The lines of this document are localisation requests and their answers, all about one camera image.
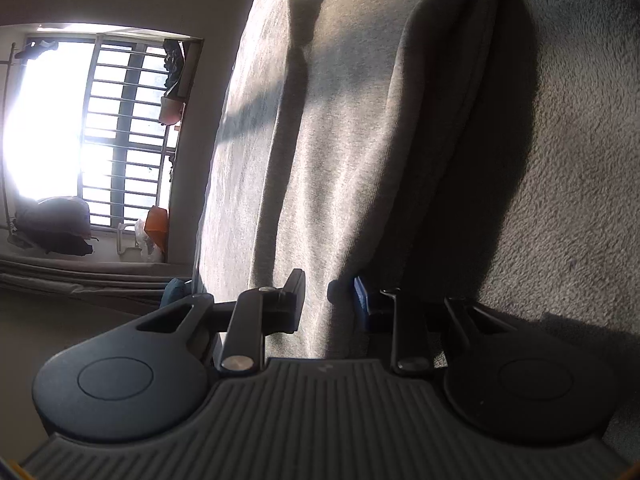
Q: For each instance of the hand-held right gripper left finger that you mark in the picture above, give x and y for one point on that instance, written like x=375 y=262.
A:
x=296 y=300

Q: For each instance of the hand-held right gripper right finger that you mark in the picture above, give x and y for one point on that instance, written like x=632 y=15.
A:
x=362 y=300

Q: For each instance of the grey hooded sweatshirt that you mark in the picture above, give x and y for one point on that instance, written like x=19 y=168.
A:
x=350 y=135

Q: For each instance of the dark clothes pile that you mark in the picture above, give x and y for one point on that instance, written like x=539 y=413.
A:
x=174 y=67

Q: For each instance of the blue duvet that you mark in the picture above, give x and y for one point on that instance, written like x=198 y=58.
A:
x=176 y=292

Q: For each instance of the white plastic bag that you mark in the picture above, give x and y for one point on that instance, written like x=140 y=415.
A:
x=149 y=250

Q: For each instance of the orange bag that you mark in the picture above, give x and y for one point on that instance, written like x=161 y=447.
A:
x=156 y=227

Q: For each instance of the beige curtain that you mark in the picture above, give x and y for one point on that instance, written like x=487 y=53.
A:
x=75 y=280

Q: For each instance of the cardboard box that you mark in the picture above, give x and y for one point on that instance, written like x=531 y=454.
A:
x=192 y=70

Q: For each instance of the dark bag on sill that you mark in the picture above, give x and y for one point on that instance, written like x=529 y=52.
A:
x=55 y=225

